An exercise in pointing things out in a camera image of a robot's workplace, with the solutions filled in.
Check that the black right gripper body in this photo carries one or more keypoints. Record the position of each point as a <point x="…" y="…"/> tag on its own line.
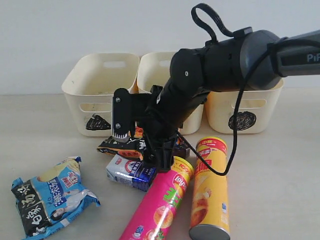
<point x="164" y="110"/>

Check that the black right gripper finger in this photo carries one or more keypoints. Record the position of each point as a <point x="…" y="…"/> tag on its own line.
<point x="164" y="151"/>
<point x="150" y="158"/>

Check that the purple drink carton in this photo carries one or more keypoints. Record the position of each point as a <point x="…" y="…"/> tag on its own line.
<point x="180" y="148"/>

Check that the black orange snack bag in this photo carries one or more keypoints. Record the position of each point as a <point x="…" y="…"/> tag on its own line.
<point x="132" y="149"/>

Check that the white blue milk carton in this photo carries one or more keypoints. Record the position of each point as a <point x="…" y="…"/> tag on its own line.
<point x="131" y="172"/>

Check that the blue noodle snack bag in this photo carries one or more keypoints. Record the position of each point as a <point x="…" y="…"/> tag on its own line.
<point x="52" y="200"/>

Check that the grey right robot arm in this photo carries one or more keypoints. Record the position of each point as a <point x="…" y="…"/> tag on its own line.
<point x="247" y="61"/>

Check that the cream bin with square mark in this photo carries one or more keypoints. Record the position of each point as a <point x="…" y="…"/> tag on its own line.
<point x="154" y="69"/>

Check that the pink Lays chips can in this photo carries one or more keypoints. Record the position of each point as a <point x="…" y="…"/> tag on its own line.
<point x="155" y="214"/>

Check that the cream bin with triangle mark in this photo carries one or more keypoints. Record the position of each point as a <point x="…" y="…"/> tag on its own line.
<point x="89" y="89"/>

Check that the yellow Lays chips can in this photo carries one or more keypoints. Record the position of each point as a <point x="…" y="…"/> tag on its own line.
<point x="209" y="217"/>

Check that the cream bin with circle mark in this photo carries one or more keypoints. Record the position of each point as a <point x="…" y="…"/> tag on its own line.
<point x="255" y="110"/>

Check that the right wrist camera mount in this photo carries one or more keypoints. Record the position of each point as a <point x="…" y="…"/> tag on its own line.
<point x="123" y="125"/>

